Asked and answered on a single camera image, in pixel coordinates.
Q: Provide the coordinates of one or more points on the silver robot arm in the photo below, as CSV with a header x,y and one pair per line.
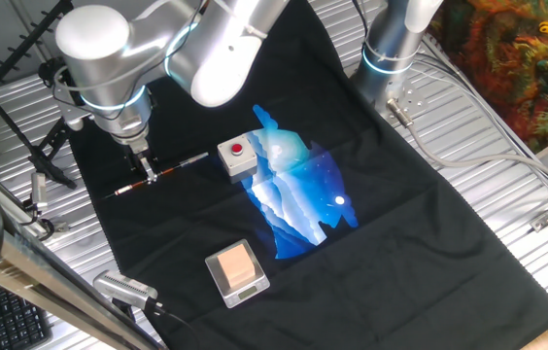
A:
x,y
94,44

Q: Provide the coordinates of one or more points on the brown brush with clear cap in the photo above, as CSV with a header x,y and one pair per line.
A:
x,y
177,167

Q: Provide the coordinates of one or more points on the wooden block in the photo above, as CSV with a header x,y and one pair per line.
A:
x,y
235,265

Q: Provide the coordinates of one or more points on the black cloth with blue print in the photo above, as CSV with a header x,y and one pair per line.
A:
x,y
400,253

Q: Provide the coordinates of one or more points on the colourful painted cloth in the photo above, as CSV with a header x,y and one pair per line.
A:
x,y
522,78

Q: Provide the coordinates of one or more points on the metal camera bracket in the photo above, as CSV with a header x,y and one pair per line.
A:
x,y
38,189

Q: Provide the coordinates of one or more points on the black keyboard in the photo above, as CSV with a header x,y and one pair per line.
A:
x,y
11,321

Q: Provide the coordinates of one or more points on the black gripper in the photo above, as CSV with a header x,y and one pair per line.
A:
x,y
140,154

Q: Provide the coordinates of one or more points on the grey box with red button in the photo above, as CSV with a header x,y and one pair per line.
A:
x,y
240,163

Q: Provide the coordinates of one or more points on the aluminium frame bar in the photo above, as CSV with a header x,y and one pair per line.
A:
x,y
36,272

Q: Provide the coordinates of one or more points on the silver depth camera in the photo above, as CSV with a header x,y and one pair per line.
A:
x,y
123,289

